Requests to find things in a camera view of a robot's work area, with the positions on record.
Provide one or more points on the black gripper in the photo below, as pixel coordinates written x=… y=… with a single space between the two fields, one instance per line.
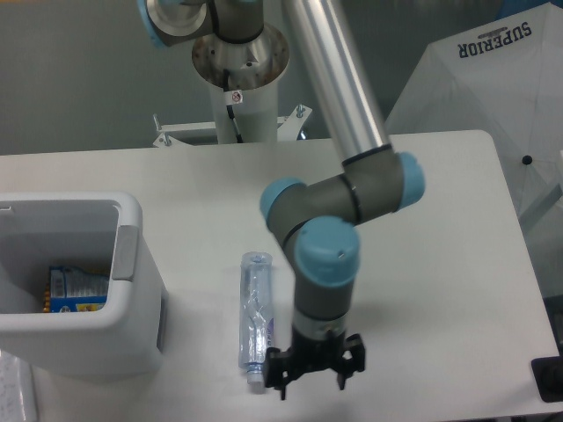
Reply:
x=344 y=356

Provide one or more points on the crushed clear plastic bottle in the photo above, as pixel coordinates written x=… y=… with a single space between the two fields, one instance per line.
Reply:
x=256 y=317

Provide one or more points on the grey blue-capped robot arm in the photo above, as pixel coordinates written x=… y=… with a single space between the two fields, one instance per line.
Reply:
x=314 y=224

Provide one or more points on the white trash can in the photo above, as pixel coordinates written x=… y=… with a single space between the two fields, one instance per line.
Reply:
x=99 y=232

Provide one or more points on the black device at table edge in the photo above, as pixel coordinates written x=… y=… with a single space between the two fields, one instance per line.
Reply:
x=548 y=376

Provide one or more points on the blue yellow snack package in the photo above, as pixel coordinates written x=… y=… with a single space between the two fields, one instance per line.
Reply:
x=72 y=289

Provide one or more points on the white superior umbrella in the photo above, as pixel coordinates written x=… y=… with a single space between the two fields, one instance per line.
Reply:
x=504 y=78

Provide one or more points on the white metal base bracket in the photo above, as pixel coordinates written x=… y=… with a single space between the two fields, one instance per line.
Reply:
x=289 y=128

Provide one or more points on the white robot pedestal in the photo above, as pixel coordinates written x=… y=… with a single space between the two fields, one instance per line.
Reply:
x=242 y=82

